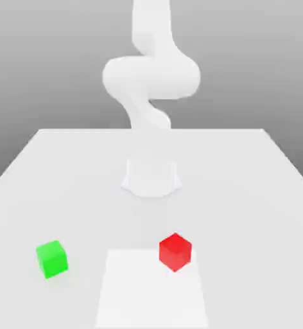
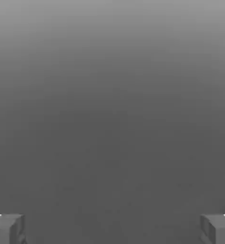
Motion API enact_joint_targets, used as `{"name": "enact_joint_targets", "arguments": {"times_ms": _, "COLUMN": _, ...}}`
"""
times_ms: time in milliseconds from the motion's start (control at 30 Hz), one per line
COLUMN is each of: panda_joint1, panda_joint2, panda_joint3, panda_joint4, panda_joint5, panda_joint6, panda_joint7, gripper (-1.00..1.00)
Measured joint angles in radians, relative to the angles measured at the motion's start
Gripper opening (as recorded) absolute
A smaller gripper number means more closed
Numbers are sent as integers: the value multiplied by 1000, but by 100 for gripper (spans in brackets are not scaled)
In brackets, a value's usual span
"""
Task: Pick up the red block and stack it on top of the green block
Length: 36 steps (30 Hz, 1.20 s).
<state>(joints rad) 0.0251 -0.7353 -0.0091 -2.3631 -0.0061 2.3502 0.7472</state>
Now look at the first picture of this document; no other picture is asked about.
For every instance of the small green cube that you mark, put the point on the small green cube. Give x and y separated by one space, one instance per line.
51 259

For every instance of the small red cube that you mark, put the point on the small red cube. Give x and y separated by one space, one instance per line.
175 253

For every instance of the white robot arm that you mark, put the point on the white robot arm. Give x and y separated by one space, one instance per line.
151 77

